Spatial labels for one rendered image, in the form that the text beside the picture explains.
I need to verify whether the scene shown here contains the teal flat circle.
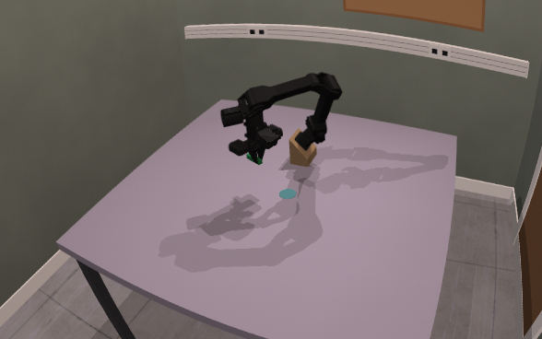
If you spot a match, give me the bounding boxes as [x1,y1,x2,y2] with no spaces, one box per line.
[279,189,296,199]

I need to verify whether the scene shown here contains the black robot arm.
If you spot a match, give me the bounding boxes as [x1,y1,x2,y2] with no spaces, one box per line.
[220,72,342,151]

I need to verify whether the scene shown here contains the green rectangular post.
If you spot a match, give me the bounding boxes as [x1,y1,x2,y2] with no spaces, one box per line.
[246,154,263,165]

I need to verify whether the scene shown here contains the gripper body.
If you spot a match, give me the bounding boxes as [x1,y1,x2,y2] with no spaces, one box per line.
[229,120,277,156]

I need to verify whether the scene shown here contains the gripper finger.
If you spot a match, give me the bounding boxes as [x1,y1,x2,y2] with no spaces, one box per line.
[256,142,265,160]
[248,147,258,163]

